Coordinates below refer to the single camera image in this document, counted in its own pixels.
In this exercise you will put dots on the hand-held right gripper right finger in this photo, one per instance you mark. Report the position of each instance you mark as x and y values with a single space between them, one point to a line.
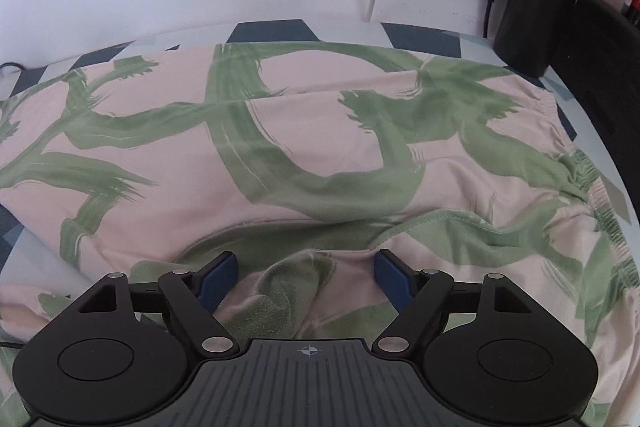
392 278

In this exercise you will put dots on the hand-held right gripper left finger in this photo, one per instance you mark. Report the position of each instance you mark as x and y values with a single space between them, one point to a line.
217 281

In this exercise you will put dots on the pink green printed pants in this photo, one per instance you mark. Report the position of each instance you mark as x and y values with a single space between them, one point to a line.
320 142

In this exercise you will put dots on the white geometric patterned bed sheet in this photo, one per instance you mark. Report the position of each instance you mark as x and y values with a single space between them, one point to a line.
270 32

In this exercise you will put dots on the black chair back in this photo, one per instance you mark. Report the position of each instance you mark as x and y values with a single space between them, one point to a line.
600 72

